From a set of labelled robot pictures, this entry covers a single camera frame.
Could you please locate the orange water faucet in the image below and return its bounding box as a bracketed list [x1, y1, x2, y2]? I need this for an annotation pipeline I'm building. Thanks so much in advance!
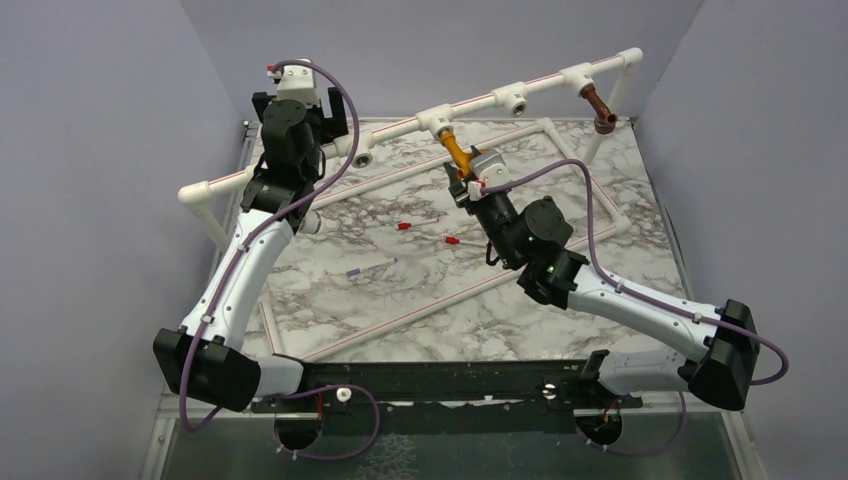
[438, 129, 487, 180]

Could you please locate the white PVC pipe frame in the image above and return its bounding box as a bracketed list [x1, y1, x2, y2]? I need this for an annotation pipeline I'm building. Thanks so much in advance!
[178, 47, 643, 361]

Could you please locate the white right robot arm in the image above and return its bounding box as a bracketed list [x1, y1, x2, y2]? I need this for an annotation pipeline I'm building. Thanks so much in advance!
[443, 162, 765, 411]

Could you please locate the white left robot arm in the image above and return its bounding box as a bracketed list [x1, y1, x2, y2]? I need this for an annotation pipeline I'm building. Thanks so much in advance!
[153, 87, 348, 411]

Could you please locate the brown water faucet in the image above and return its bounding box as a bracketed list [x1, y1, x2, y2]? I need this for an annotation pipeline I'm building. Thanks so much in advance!
[579, 83, 618, 135]

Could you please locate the red capped white stick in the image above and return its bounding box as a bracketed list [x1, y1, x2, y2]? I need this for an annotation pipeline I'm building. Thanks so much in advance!
[397, 218, 439, 231]

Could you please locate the purple capped white stick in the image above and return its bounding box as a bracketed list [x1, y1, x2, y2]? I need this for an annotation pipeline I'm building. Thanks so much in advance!
[345, 258, 397, 278]

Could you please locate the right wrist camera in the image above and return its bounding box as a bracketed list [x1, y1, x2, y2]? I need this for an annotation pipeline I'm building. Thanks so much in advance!
[466, 149, 511, 201]

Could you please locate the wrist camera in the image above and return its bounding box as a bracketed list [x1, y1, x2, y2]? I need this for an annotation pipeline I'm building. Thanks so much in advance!
[466, 149, 511, 201]
[267, 65, 321, 108]

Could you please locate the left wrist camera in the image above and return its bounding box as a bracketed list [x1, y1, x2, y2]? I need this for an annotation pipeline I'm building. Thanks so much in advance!
[267, 65, 321, 108]

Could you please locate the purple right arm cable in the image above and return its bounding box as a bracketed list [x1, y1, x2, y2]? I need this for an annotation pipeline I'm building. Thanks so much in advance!
[480, 158, 790, 387]

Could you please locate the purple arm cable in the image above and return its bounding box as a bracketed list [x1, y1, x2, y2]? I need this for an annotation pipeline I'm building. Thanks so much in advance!
[178, 59, 362, 433]
[480, 158, 790, 387]

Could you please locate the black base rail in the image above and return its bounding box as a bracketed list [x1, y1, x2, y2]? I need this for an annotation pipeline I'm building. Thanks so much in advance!
[249, 360, 643, 436]

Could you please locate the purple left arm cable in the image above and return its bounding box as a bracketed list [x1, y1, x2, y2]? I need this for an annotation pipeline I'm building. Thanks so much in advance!
[178, 59, 362, 433]

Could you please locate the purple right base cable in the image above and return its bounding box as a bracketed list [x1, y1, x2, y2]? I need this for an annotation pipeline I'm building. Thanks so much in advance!
[574, 387, 685, 458]

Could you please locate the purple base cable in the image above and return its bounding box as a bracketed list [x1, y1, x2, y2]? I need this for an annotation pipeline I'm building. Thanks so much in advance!
[272, 385, 384, 464]
[574, 387, 685, 458]

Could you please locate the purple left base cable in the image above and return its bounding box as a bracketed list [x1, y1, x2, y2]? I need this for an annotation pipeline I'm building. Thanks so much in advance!
[272, 385, 384, 464]

